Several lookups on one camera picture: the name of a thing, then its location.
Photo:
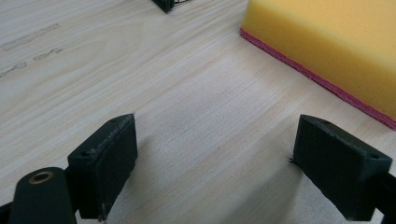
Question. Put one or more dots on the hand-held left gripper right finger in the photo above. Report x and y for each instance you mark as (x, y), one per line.
(336, 168)

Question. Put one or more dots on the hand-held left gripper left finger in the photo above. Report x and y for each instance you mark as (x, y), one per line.
(106, 165)

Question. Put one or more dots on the yellow sponge with red base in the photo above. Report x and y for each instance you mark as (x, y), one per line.
(327, 40)

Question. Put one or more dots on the black object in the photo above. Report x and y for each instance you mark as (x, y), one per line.
(166, 3)

